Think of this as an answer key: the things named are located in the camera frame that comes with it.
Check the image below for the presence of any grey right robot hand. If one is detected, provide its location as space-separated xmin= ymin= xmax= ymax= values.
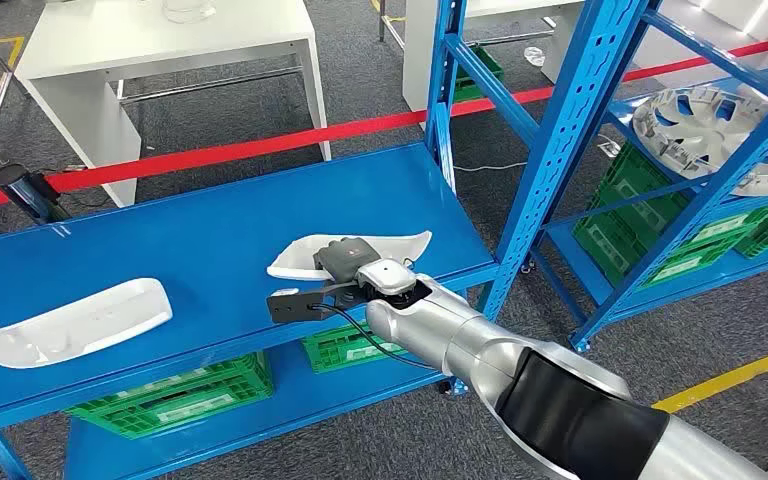
xmin=312 ymin=237 xmax=385 ymax=283

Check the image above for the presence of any white curved plastic part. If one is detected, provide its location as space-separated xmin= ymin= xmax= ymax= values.
xmin=0 ymin=278 xmax=174 ymax=370
xmin=266 ymin=230 xmax=434 ymax=282

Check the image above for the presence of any blue metal shelf rack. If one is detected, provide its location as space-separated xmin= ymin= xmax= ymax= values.
xmin=0 ymin=142 xmax=501 ymax=480
xmin=423 ymin=0 xmax=768 ymax=352

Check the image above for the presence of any red barrier belt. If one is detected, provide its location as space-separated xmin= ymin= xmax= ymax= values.
xmin=0 ymin=31 xmax=768 ymax=215

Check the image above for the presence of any clear plastic container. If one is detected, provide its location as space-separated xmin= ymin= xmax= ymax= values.
xmin=161 ymin=0 xmax=217 ymax=25

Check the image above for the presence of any white table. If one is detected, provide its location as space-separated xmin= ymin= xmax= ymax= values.
xmin=14 ymin=0 xmax=332 ymax=208

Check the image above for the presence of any grey wheel hubcap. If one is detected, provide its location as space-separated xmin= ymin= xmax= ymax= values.
xmin=631 ymin=84 xmax=768 ymax=198

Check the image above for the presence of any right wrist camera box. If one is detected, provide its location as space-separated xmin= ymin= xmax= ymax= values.
xmin=266 ymin=281 xmax=367 ymax=326

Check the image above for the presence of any black camera cable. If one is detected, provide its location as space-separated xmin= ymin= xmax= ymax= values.
xmin=309 ymin=303 xmax=440 ymax=372

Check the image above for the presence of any black stanchion post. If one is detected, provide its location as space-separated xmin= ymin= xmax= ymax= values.
xmin=0 ymin=163 xmax=73 ymax=225

